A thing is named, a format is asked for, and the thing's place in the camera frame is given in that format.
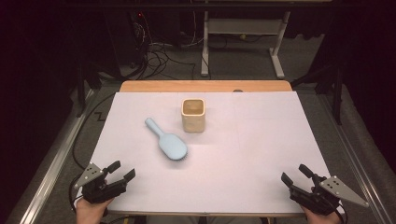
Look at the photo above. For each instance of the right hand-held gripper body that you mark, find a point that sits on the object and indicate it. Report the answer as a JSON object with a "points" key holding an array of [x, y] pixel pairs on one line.
{"points": [[314, 199]]}

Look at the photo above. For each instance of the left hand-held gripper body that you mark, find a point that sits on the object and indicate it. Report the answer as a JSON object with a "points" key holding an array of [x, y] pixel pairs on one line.
{"points": [[99, 189]]}

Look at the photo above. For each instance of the light blue hairbrush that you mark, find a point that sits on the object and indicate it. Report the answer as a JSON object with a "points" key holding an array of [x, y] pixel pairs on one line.
{"points": [[171, 144]]}

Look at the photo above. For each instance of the beige square cup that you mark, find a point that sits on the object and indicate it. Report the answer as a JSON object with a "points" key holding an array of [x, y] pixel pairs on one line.
{"points": [[193, 123]]}

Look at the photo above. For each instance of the person's right hand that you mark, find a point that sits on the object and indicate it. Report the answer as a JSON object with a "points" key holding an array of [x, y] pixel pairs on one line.
{"points": [[323, 218]]}

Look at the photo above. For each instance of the person's left hand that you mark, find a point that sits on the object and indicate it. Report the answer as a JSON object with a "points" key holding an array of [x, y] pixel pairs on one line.
{"points": [[90, 213]]}

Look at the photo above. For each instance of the white table sheet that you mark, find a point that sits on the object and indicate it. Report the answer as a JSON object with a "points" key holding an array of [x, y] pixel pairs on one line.
{"points": [[249, 149]]}

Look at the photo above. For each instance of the black metal stand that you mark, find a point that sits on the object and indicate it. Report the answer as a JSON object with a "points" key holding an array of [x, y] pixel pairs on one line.
{"points": [[336, 93], [81, 90]]}

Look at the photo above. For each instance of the wooden table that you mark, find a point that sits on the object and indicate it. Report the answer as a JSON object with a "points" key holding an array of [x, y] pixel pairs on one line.
{"points": [[186, 86]]}

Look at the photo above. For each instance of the dark equipment cabinet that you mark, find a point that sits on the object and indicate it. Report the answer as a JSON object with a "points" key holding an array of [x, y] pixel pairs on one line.
{"points": [[124, 43]]}

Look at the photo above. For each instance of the small yellow object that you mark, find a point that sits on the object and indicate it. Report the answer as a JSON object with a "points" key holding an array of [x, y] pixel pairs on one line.
{"points": [[243, 36]]}

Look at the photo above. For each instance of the metal floor rail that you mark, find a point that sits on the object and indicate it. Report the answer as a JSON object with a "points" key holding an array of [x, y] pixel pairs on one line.
{"points": [[53, 168], [355, 165]]}

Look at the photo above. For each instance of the white desk frame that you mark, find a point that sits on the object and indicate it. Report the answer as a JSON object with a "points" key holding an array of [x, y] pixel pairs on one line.
{"points": [[246, 26]]}

